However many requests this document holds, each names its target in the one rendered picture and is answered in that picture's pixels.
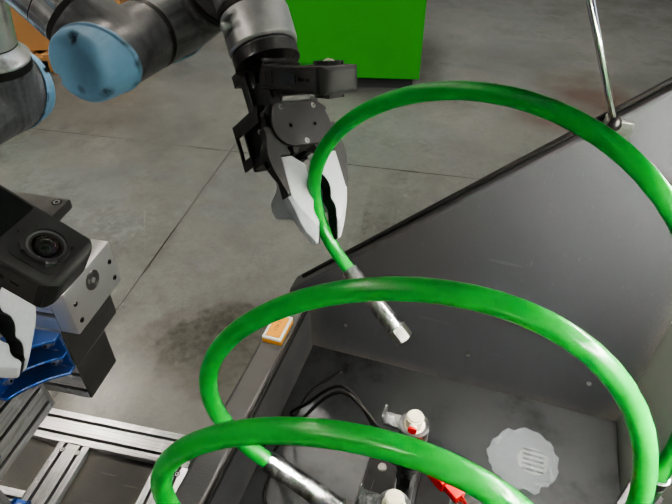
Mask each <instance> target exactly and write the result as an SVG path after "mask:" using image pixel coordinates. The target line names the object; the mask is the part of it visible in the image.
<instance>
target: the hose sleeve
mask: <svg viewBox="0 0 672 504"><path fill-rule="evenodd" d="M343 276H344V277H345V279H356V278H365V275H364V274H363V272H361V270H360V269H359V268H358V267H357V265H354V264H353V265H352V266H351V267H350V268H348V269H347V270H346V271H345V272H343ZM364 303H365V304H366V305H367V306H368V308H369V309H370V310H371V312H372V313H373V314H374V315H375V317H376V319H378V320H379V322H380V324H381V325H383V327H384V328H385V329H386V330H387V332H392V331H394V330H395V329H396V328H398V327H399V326H400V325H401V321H400V319H399V318H398V317H397V316H396V314H395V312H393V311H392V309H391V307H390V306H388V304H387V303H386V302H385V301H377V302H364Z"/></svg>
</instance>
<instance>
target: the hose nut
mask: <svg viewBox="0 0 672 504"><path fill-rule="evenodd" d="M411 334H412V332H411V330H410V329H409V328H408V327H407V325H406V324H405V323H404V321H403V322H402V323H401V325H400V326H399V327H398V328H396V329H395V330H394V331H392V332H389V333H388V336H389V337H390V338H391V340H392V341H393V342H394V343H395V345H396V346H397V345H399V344H401V343H404V342H406V341H407V340H408V339H409V337H410V336H411Z"/></svg>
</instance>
